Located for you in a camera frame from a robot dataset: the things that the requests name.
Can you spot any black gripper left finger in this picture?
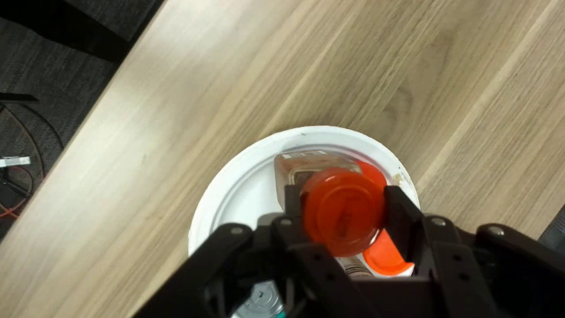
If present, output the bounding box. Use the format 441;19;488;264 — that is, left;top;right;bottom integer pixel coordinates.
134;181;360;318

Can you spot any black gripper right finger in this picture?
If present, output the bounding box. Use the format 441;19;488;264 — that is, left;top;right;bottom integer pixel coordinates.
384;183;565;318

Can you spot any orange spice bottle red lid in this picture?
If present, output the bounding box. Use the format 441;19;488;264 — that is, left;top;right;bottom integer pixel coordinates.
273;148;390;259

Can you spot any white paper plate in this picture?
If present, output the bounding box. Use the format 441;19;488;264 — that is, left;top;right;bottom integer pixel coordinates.
186;123;421;261

